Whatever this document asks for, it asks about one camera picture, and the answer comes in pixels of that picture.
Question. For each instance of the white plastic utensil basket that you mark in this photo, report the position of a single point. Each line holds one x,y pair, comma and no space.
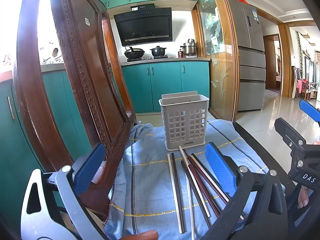
184,118

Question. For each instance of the cream white chopstick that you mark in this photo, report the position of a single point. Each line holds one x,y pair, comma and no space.
210,177

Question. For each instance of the maroon chopstick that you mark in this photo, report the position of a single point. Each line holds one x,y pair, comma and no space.
215,179

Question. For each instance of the carved wooden chair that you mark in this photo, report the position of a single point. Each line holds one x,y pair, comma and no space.
91,60

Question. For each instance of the black range hood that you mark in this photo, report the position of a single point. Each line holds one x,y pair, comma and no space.
148,25

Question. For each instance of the silver refrigerator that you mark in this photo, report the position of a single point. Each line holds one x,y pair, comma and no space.
252,56

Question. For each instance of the black cooking pot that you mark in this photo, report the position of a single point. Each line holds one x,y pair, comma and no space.
158,51

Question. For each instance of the left hand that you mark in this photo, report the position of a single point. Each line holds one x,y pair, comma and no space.
148,235

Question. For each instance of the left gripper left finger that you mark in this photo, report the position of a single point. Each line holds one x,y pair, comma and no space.
81,173

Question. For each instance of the steel stock pot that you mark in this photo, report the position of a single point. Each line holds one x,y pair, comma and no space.
189,48

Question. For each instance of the right hand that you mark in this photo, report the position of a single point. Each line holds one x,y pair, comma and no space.
303,197

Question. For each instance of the glass sliding door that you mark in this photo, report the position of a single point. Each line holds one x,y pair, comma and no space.
217,41

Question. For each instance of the teal lower kitchen cabinets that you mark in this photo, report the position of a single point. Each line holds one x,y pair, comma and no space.
146,83

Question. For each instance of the black wok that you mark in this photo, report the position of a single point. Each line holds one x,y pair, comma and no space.
134,53

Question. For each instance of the reddish brown chopstick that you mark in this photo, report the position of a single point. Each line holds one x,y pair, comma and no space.
204,188

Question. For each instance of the black short chopstick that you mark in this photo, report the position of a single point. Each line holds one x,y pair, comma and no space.
196,192

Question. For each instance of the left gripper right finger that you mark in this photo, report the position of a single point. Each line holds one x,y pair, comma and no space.
225,169

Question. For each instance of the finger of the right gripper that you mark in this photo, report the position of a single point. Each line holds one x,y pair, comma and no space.
290,136
310,110

